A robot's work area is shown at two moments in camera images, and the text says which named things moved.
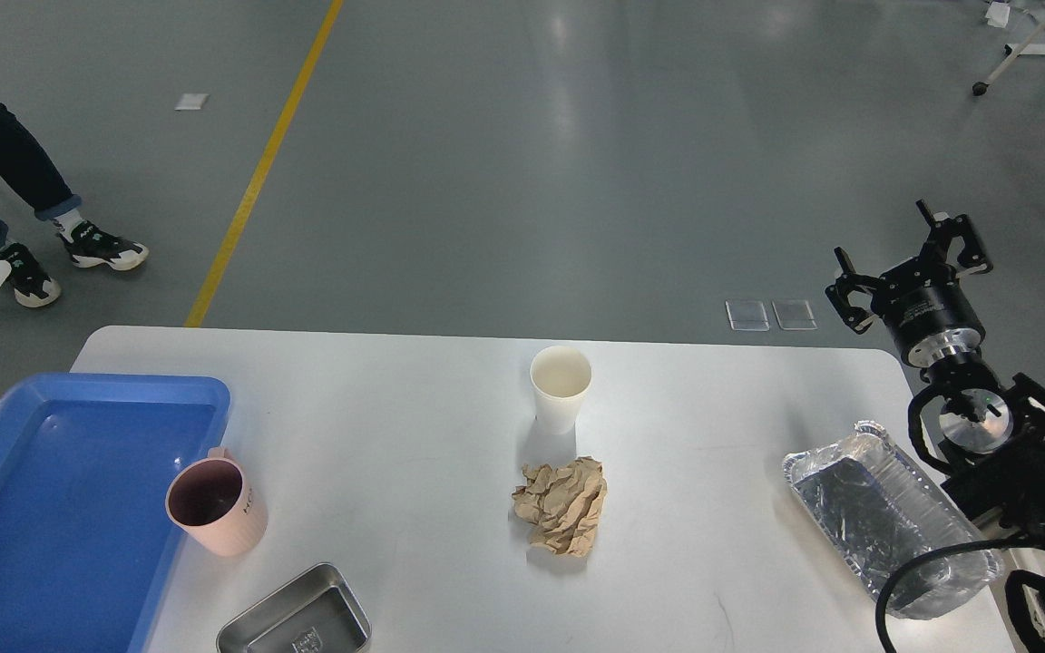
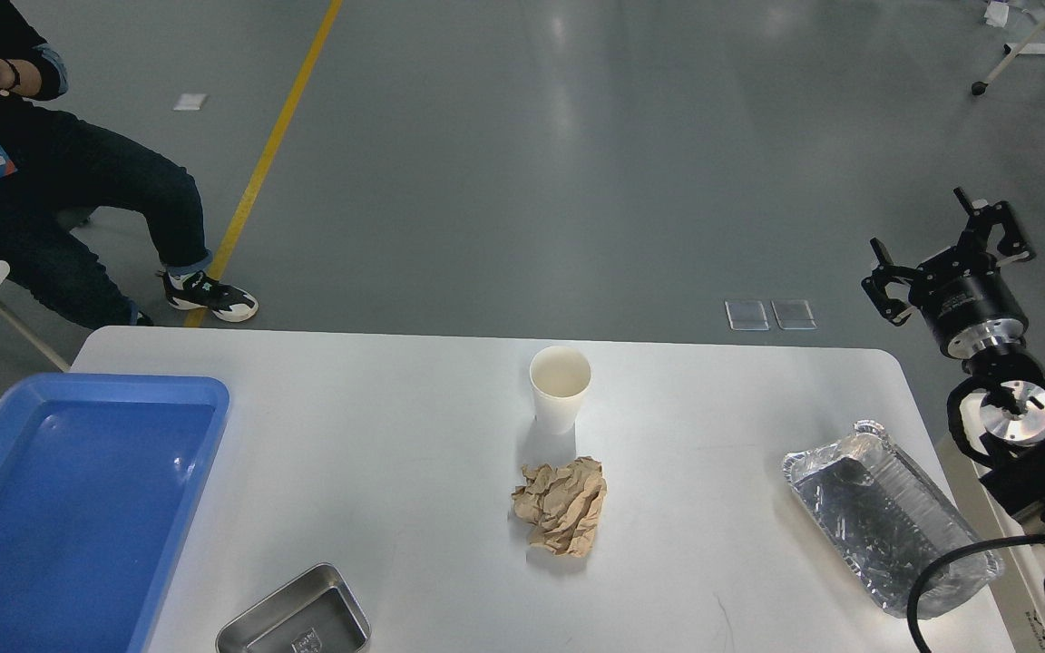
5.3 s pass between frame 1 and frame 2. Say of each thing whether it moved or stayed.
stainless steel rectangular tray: stayed
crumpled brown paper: stayed
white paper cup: stayed
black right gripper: moved
